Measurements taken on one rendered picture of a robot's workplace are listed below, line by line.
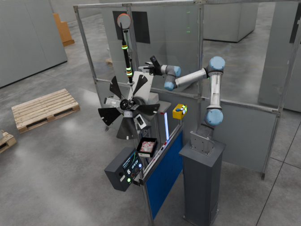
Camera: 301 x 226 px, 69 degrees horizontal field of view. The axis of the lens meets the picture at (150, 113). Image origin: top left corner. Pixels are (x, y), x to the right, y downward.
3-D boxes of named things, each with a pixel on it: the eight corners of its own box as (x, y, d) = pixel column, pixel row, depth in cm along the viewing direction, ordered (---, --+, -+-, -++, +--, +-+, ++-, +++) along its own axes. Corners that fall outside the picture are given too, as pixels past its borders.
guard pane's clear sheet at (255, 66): (96, 78, 345) (77, 8, 289) (277, 109, 226) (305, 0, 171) (95, 78, 344) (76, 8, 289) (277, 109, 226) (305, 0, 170)
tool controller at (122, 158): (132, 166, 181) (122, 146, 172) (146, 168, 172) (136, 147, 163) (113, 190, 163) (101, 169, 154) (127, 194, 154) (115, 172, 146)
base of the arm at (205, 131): (212, 141, 188) (216, 131, 189) (211, 139, 174) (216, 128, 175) (195, 134, 194) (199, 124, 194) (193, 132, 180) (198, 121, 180)
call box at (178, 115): (178, 111, 249) (178, 103, 243) (187, 113, 244) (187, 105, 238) (172, 119, 238) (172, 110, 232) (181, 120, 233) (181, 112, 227)
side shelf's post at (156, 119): (160, 151, 337) (154, 105, 291) (162, 152, 335) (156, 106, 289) (158, 153, 334) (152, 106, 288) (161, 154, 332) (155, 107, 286)
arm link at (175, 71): (176, 75, 173) (179, 64, 174) (164, 73, 178) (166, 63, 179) (179, 78, 180) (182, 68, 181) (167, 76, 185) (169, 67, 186)
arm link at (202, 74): (215, 64, 196) (163, 83, 198) (218, 59, 185) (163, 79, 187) (220, 76, 194) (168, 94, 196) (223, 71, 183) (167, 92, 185)
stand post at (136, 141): (142, 171, 309) (131, 118, 258) (147, 173, 304) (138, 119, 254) (140, 173, 306) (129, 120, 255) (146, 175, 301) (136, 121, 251)
